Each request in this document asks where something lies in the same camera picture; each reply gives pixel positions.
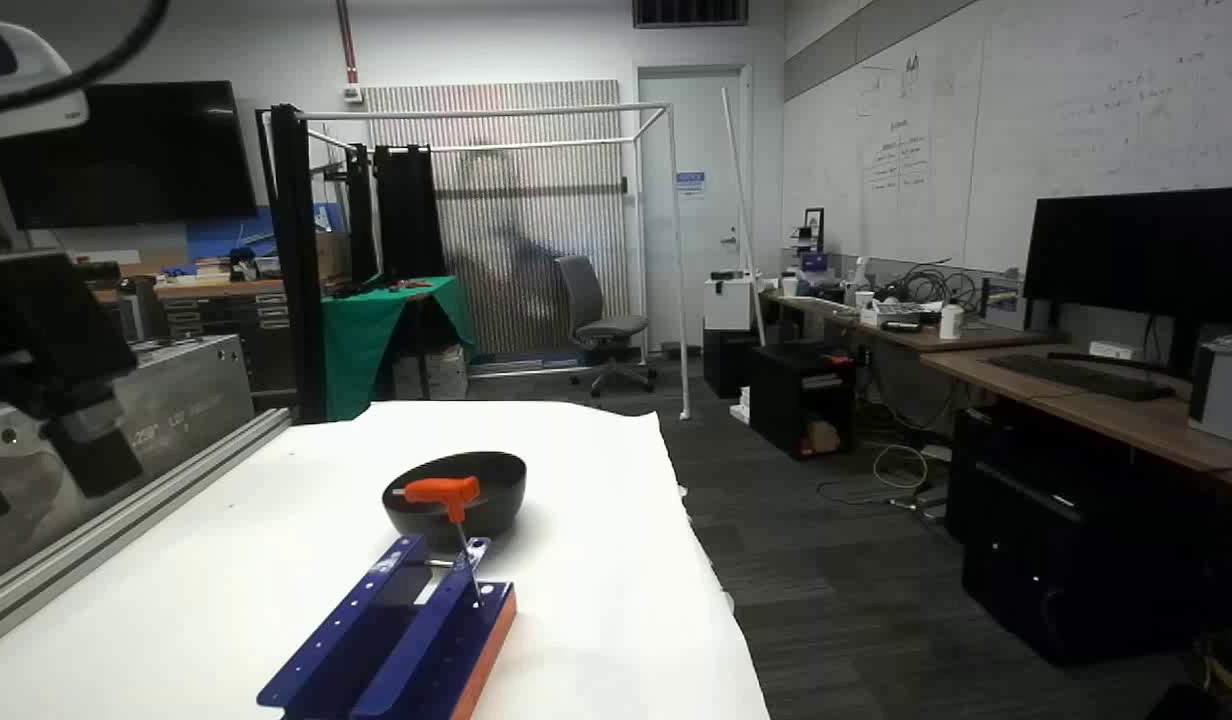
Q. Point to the cluttered long desk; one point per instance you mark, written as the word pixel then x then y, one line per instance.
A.
pixel 910 335

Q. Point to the black upright panel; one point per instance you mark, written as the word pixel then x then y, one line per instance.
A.
pixel 410 212

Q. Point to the blurred seated person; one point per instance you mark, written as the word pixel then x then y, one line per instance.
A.
pixel 511 284

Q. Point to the aluminium rail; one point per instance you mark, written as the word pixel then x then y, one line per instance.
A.
pixel 121 512

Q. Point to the white box device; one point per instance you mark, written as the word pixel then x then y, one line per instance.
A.
pixel 1228 394

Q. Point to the black bowl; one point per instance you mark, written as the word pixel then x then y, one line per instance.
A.
pixel 497 484

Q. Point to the white cup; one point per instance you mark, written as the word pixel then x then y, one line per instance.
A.
pixel 949 320

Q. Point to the white bottle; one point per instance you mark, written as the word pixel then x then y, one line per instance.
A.
pixel 863 280

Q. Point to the black upright post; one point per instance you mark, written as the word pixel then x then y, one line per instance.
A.
pixel 298 267

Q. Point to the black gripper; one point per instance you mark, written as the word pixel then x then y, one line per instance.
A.
pixel 50 320

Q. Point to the grey office chair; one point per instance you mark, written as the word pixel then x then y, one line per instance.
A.
pixel 611 324

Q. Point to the blue rack with orange base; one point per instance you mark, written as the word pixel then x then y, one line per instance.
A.
pixel 401 641

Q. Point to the white door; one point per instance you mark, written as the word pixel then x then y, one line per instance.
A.
pixel 698 242

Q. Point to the large black monitor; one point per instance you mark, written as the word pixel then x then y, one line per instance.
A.
pixel 1150 260

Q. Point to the green cloth covered table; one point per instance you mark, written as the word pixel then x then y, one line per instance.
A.
pixel 363 335

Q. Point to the white pipe frame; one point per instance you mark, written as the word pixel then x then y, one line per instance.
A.
pixel 511 108

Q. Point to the wooden desk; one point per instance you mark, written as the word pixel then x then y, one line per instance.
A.
pixel 1120 421

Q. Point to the white table cloth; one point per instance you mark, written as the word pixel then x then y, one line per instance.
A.
pixel 600 575

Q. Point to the black floor box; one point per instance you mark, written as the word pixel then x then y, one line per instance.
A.
pixel 800 403

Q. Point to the red wall pipe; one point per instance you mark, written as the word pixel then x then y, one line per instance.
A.
pixel 345 43

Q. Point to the black wall television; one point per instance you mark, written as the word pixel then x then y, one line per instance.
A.
pixel 149 155

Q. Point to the ceiling air vent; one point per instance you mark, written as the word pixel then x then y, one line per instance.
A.
pixel 689 8

